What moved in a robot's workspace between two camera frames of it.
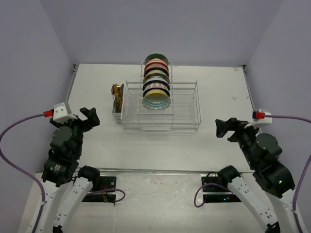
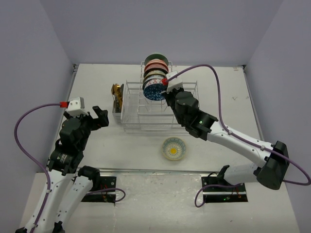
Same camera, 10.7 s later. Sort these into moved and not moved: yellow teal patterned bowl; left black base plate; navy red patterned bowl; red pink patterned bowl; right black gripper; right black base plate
Moved: right black gripper; yellow teal patterned bowl
Not moved: right black base plate; left black base plate; navy red patterned bowl; red pink patterned bowl
